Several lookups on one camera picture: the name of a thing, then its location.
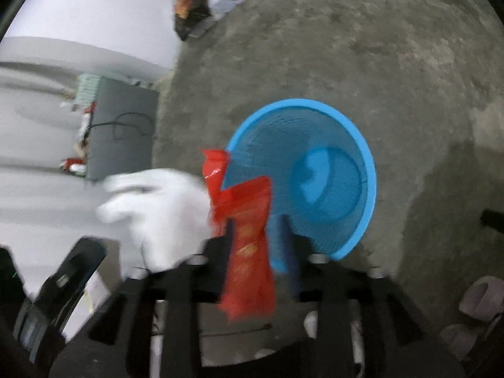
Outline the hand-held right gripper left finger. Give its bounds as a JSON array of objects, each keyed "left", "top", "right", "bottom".
[{"left": 49, "top": 220, "right": 237, "bottom": 378}]

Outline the grey cabinet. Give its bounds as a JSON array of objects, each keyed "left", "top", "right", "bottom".
[{"left": 84, "top": 77, "right": 160, "bottom": 182}]

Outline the red snack packet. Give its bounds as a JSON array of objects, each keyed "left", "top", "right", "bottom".
[{"left": 201, "top": 149, "right": 277, "bottom": 321}]

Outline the red bottle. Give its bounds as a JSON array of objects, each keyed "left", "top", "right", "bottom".
[{"left": 60, "top": 158, "right": 87, "bottom": 177}]

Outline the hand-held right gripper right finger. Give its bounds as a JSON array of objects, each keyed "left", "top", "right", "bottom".
[{"left": 278, "top": 215, "right": 467, "bottom": 378}]

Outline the person's left hand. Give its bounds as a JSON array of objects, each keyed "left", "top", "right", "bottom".
[{"left": 96, "top": 169, "right": 215, "bottom": 274}]

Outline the black cable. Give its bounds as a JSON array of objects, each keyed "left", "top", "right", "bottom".
[{"left": 89, "top": 112, "right": 153, "bottom": 142}]

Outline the black orange carton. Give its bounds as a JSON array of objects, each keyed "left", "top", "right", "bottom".
[{"left": 173, "top": 0, "right": 213, "bottom": 41}]

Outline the blue mesh plastic basket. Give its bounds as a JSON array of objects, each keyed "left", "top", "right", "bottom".
[{"left": 222, "top": 99, "right": 377, "bottom": 273}]

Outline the pale green storage basket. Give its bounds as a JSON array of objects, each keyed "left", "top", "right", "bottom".
[{"left": 76, "top": 74, "right": 104, "bottom": 107}]

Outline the pink slipper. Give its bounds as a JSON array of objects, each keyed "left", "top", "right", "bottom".
[
  {"left": 439, "top": 323, "right": 489, "bottom": 360},
  {"left": 459, "top": 278, "right": 501, "bottom": 320}
]

